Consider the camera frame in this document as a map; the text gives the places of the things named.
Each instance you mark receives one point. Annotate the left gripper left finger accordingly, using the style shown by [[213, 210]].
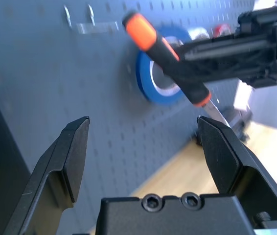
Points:
[[72, 159]]

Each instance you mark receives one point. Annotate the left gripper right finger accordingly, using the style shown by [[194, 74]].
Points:
[[221, 159]]

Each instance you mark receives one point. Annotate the orange black pliers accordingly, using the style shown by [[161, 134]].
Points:
[[168, 63]]

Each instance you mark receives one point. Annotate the blue tape roll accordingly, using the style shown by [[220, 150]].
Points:
[[143, 80]]

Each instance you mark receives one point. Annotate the grey pegboard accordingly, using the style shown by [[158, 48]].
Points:
[[55, 85]]

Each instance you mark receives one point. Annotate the red tape roll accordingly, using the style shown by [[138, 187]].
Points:
[[220, 28]]

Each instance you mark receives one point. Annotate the white tape roll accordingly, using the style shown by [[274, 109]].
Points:
[[199, 31]]

